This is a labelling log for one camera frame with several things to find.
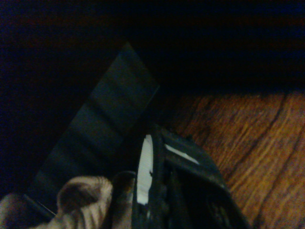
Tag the brown shoe rack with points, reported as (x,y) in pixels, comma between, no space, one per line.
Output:
(262,143)

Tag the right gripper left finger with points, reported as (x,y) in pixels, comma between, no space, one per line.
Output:
(145,167)

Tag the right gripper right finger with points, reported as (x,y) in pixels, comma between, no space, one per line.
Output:
(202,190)

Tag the beige shoe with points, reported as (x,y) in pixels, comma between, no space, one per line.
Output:
(83,210)

